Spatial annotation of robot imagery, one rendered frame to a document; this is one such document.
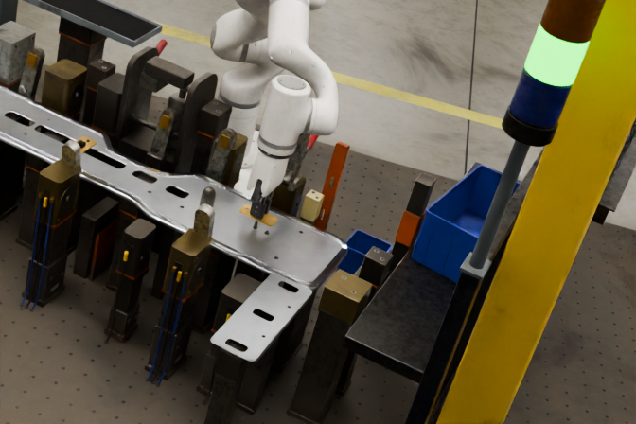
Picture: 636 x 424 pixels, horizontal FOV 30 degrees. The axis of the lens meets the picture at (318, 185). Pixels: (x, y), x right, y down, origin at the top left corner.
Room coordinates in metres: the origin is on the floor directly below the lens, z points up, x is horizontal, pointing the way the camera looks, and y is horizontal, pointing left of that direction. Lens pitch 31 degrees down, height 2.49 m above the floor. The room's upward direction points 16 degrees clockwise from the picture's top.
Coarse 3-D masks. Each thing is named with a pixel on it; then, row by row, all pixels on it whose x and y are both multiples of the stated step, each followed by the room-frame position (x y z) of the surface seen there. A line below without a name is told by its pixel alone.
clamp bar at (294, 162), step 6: (300, 138) 2.36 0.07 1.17; (306, 138) 2.35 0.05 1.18; (300, 144) 2.36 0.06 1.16; (306, 144) 2.35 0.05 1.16; (300, 150) 2.35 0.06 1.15; (294, 156) 2.36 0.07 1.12; (300, 156) 2.34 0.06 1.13; (288, 162) 2.35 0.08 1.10; (294, 162) 2.35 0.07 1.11; (300, 162) 2.35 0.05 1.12; (288, 168) 2.35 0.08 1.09; (294, 168) 2.34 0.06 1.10; (294, 174) 2.34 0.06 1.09; (282, 180) 2.35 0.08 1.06
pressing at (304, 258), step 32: (0, 96) 2.46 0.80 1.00; (0, 128) 2.32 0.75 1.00; (32, 128) 2.36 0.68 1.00; (64, 128) 2.40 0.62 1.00; (96, 160) 2.30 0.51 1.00; (128, 160) 2.34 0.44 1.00; (128, 192) 2.21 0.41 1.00; (160, 192) 2.25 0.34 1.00; (192, 192) 2.28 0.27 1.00; (224, 192) 2.32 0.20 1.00; (192, 224) 2.16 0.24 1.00; (224, 224) 2.19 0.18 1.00; (288, 224) 2.26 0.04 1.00; (256, 256) 2.11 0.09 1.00; (288, 256) 2.14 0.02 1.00; (320, 256) 2.17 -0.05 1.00
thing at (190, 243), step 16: (176, 240) 2.02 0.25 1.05; (192, 240) 2.03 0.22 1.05; (208, 240) 2.05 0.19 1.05; (176, 256) 1.99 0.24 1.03; (192, 256) 1.98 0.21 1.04; (208, 256) 2.06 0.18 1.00; (176, 272) 1.99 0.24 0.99; (192, 272) 1.99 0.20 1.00; (176, 288) 1.98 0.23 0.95; (192, 288) 2.01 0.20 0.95; (176, 304) 2.00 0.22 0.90; (192, 304) 2.05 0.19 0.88; (160, 320) 2.00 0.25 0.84; (176, 320) 1.98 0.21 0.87; (192, 320) 2.06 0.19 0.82; (160, 336) 1.99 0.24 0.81; (176, 336) 1.99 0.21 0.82; (160, 352) 1.99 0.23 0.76; (176, 352) 2.01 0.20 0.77; (144, 368) 2.00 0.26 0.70; (160, 368) 1.99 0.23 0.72; (176, 368) 2.02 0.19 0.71; (160, 384) 1.96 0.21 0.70
